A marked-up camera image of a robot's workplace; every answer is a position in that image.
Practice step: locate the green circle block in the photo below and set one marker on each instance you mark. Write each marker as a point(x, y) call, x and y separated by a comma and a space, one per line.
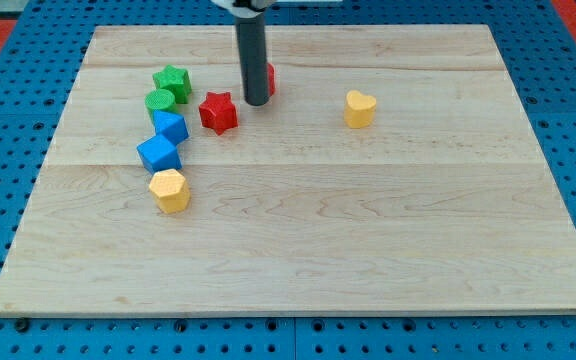
point(160, 100)

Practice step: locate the blue cube block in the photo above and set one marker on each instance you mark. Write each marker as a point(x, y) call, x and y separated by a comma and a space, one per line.
point(158, 154)

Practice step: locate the yellow heart block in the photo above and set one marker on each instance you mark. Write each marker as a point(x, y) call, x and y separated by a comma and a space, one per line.
point(359, 109)

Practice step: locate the light wooden board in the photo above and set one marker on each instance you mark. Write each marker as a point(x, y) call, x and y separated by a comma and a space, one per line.
point(443, 206)

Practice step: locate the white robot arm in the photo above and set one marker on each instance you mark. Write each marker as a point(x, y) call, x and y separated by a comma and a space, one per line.
point(245, 9)

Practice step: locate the red circle block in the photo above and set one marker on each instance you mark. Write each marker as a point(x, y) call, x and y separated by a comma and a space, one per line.
point(271, 79)

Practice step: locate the green star block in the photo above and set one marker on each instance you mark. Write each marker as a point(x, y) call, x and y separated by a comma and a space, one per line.
point(176, 80)

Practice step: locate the red star block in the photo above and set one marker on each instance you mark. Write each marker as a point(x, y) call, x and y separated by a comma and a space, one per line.
point(218, 112)

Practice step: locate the yellow hexagon block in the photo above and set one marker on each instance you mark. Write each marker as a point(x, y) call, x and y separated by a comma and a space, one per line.
point(170, 191)

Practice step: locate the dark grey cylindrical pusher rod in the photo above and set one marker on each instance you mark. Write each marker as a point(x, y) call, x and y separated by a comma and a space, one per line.
point(251, 43)

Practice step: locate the blue triangle block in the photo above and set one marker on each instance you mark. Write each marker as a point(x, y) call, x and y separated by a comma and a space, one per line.
point(172, 126)

